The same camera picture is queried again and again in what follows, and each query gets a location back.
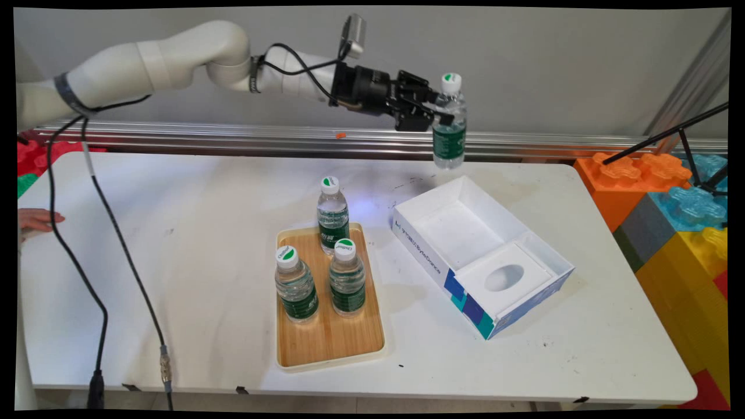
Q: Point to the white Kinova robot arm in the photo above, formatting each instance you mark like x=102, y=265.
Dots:
x=174, y=55

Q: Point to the yellow foam building block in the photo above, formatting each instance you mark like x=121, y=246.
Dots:
x=687, y=302

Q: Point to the black tripod stand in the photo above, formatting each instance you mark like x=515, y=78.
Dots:
x=657, y=138

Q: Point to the water bottle green label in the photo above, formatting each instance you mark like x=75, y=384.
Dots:
x=449, y=142
x=347, y=285
x=297, y=291
x=333, y=221

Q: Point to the orange foam building block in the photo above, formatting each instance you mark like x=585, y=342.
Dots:
x=611, y=192

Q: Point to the blue foam building block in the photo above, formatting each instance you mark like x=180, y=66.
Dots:
x=692, y=206

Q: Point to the grey foam building block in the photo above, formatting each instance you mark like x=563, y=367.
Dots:
x=643, y=233

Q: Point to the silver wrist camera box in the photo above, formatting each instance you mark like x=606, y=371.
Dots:
x=353, y=35

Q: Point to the white open cardboard box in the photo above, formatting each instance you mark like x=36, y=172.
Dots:
x=460, y=241

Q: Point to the green foam floor tile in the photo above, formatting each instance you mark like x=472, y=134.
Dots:
x=24, y=185

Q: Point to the horizontal aluminium frame rail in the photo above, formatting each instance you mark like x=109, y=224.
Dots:
x=233, y=137

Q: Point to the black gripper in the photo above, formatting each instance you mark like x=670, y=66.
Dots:
x=366, y=90

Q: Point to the aluminium frame post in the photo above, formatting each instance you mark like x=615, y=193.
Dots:
x=692, y=87

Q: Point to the red foam building block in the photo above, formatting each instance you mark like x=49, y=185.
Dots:
x=707, y=393

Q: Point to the wooden tray cream rim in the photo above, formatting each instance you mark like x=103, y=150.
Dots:
x=332, y=343

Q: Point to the person's bare hand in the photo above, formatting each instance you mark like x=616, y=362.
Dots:
x=35, y=219

